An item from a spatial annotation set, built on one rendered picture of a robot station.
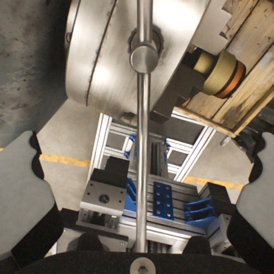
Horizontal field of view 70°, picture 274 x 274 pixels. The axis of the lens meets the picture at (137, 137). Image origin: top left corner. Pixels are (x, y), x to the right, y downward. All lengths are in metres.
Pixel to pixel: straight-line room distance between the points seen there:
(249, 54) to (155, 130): 1.01
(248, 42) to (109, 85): 0.46
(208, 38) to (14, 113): 0.32
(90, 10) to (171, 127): 1.32
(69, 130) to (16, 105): 1.63
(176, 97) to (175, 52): 0.11
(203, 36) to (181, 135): 1.23
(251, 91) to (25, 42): 0.60
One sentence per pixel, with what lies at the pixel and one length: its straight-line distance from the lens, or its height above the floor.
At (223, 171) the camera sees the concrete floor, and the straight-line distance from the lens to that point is 2.19.
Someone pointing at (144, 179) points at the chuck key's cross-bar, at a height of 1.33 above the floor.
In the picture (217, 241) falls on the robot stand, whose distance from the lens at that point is 0.84.
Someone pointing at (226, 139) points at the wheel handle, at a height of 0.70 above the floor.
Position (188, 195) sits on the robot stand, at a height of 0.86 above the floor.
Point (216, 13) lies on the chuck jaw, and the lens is 0.37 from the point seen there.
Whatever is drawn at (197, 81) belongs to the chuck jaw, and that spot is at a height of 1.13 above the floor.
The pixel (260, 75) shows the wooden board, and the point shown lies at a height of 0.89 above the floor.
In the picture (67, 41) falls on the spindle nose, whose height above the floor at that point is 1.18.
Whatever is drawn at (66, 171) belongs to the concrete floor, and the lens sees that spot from 2.34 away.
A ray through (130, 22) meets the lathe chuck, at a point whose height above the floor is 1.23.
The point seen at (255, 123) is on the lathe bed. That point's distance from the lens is 0.82.
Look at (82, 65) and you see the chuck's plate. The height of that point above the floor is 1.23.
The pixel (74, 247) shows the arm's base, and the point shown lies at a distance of 0.75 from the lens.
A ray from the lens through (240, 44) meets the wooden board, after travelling 0.64.
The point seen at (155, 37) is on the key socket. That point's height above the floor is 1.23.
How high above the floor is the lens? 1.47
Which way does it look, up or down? 54 degrees down
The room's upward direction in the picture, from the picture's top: 172 degrees counter-clockwise
